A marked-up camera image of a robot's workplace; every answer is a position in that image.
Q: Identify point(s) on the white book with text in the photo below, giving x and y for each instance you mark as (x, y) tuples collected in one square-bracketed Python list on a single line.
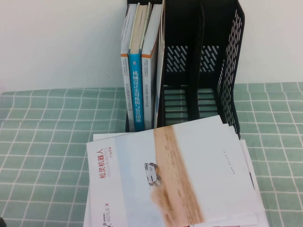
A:
[(261, 210)]

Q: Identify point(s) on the AgileX desert cover brochure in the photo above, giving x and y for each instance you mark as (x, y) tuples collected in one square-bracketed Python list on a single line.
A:
[(132, 189), (159, 82)]

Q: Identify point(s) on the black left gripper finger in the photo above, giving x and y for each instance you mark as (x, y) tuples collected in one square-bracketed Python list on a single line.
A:
[(2, 223)]

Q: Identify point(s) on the black plastic book holder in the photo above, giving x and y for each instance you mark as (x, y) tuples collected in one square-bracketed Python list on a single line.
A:
[(182, 28)]

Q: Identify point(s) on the thick white orange-striped book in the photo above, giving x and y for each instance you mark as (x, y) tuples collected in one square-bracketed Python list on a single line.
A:
[(146, 82)]

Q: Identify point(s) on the blue spine book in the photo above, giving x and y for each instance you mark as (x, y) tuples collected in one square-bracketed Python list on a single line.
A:
[(136, 94)]

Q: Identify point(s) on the thin white orange-striped book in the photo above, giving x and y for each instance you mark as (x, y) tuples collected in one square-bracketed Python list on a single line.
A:
[(125, 71)]

